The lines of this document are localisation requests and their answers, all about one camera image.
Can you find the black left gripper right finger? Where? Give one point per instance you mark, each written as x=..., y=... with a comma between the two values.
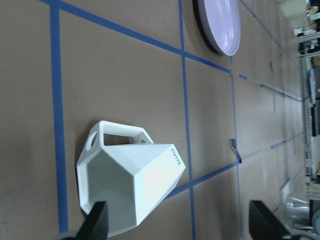
x=263, y=225

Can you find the white angular cup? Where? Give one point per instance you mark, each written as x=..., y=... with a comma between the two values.
x=121, y=165

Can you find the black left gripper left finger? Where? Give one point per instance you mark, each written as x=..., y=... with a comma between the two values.
x=96, y=224

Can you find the lavender plate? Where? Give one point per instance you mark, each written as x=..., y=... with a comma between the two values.
x=219, y=24

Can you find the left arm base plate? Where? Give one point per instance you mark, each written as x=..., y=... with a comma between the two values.
x=295, y=209

